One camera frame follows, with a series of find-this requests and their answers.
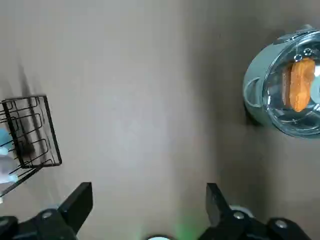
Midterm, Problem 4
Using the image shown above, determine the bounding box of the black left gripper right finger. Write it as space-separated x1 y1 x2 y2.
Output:
199 182 313 240

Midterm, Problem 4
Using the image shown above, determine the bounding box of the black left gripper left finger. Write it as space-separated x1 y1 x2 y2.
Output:
0 181 94 240

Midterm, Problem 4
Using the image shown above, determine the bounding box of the round glass pot lid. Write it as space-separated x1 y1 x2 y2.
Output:
261 31 320 140

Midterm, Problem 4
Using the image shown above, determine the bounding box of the orange corn cob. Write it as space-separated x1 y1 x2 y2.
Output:
281 56 317 113

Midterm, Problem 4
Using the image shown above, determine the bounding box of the grey-green steel pot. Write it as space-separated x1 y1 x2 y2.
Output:
243 24 320 140

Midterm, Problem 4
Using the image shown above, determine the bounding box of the pale pink cup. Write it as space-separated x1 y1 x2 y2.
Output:
0 154 19 186

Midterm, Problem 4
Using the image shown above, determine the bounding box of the light blue cup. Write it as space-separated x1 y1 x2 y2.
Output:
0 128 12 149

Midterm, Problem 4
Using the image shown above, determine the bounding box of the black wire cup rack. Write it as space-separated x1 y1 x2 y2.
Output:
0 94 63 199

